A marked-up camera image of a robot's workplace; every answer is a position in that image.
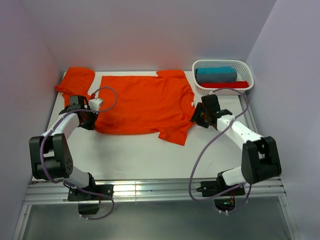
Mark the red rolled t-shirt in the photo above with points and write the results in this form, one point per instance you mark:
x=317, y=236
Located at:
x=219, y=85

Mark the white plastic basket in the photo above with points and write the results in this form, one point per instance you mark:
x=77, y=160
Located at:
x=242, y=69

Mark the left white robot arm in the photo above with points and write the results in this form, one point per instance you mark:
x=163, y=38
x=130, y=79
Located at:
x=50, y=155

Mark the teal rolled t-shirt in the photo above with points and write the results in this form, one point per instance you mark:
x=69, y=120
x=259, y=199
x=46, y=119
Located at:
x=225, y=70

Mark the grey rolled t-shirt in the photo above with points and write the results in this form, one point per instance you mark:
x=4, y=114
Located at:
x=215, y=78

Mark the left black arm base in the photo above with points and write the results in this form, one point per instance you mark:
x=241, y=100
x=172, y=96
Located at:
x=90, y=198

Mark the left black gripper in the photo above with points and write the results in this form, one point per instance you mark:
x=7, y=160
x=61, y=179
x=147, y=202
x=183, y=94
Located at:
x=92, y=125

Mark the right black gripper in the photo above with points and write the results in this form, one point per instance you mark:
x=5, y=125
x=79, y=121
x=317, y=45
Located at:
x=195, y=116

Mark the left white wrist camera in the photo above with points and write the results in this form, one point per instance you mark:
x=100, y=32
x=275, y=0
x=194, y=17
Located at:
x=95, y=104

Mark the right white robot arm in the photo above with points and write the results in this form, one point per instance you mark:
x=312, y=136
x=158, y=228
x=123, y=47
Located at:
x=260, y=159

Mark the crumpled orange t-shirt pile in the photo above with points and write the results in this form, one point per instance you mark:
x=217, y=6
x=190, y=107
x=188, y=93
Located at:
x=76, y=82

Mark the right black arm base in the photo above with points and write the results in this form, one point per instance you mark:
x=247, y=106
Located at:
x=211, y=188

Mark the aluminium rail frame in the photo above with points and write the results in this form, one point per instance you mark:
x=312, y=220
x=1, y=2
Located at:
x=145, y=168

